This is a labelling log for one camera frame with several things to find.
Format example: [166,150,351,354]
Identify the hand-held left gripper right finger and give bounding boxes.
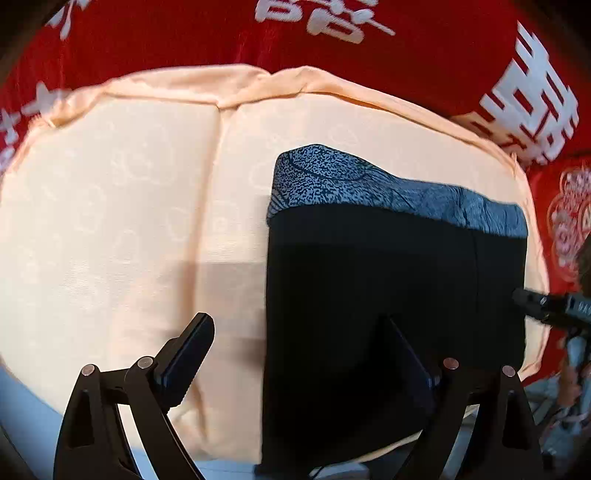
[385,316,543,480]

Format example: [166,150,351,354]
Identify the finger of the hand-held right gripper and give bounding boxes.
[512,287,591,330]

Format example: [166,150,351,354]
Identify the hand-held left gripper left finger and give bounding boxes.
[53,312,216,480]

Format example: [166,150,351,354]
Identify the black pants with grey waistband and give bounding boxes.
[257,144,530,480]

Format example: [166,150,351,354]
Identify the person's right hand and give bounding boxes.
[558,336,583,409]

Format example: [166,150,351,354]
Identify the pale orange mat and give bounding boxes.
[0,65,551,468]

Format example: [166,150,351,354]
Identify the red printed cloth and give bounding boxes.
[0,0,591,386]

